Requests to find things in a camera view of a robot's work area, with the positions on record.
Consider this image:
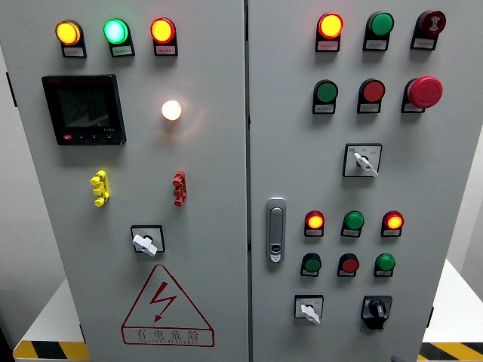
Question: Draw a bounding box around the black knob turn switch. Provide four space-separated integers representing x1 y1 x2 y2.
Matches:
360 295 393 331

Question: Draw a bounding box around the black yellow striped tape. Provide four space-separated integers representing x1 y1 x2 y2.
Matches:
14 341 91 362
417 342 483 362

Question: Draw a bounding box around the small green round lamp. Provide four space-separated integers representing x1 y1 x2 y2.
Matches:
343 210 365 231
374 253 396 272

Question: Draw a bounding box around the small red push button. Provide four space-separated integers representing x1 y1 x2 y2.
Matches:
338 253 361 275

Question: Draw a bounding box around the small green push button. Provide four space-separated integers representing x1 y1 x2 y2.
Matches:
301 252 323 274

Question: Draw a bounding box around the small red round lamp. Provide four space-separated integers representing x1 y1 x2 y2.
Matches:
382 210 405 230
305 210 325 230

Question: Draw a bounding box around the silver door lock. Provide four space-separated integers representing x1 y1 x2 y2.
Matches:
266 197 287 265

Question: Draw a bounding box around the pale grey cabinet door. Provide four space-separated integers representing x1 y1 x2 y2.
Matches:
0 0 250 362
248 0 483 362

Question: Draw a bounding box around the red warning triangle sticker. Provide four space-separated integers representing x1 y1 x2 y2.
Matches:
120 264 215 348

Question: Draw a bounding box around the large red stop button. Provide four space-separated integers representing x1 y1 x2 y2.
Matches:
403 75 444 109

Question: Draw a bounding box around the large red push button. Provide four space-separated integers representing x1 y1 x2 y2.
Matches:
358 78 386 103

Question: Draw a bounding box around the large green push button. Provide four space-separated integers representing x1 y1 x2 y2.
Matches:
314 79 340 104

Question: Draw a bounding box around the white round lamp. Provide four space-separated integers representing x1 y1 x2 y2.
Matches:
161 99 183 121

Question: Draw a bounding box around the large dark green round lamp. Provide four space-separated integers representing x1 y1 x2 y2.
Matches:
366 11 395 38

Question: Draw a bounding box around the dark red round buzzer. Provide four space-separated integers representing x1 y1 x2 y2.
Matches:
416 10 447 38

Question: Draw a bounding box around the large red round lamp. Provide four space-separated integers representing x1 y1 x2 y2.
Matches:
317 12 345 39
149 17 177 45

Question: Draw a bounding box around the black display meter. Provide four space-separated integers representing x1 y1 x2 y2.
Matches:
41 73 128 146

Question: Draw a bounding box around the bright green round lamp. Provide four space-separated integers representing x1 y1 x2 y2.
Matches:
103 18 131 45

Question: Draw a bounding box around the large yellow round lamp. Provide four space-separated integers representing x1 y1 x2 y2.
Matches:
55 20 84 47

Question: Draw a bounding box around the large white lever turn switch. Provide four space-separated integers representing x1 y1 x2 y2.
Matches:
342 143 383 179

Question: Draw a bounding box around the small red handle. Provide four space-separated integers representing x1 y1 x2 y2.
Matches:
172 170 188 207

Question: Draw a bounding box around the grey plate white handle switch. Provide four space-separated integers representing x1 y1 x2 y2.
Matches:
130 224 166 259

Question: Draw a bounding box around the small yellow handle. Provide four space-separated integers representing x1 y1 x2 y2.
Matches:
90 170 111 207

